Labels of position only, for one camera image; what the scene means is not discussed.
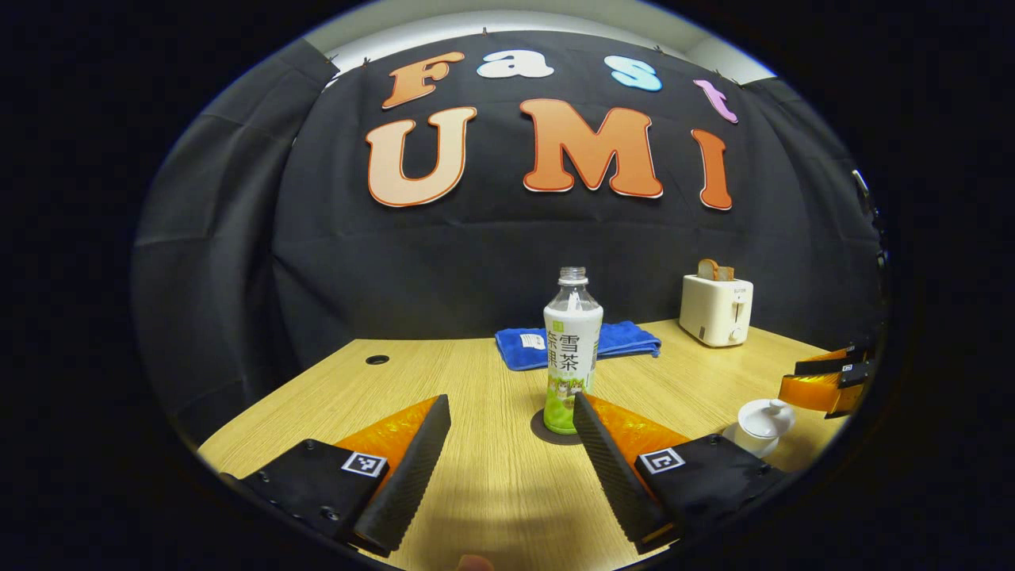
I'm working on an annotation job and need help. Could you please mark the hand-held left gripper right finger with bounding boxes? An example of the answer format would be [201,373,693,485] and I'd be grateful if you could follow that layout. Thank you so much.
[573,391,786,554]

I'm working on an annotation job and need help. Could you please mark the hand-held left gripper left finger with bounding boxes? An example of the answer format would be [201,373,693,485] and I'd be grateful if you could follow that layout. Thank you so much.
[222,394,452,558]

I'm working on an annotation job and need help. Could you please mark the dark round coaster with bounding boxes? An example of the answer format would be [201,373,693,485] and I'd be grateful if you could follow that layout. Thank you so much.
[530,408,584,446]

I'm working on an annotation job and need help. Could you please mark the clear water bottle white label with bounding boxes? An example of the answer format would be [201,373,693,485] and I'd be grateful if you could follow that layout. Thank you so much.
[543,267,603,435]

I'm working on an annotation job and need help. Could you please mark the white toaster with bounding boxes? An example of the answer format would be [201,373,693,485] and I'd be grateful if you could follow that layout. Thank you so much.
[680,274,754,348]

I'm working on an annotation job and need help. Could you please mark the blue towel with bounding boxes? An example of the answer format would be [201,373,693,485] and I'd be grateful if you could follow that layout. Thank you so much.
[496,320,662,372]

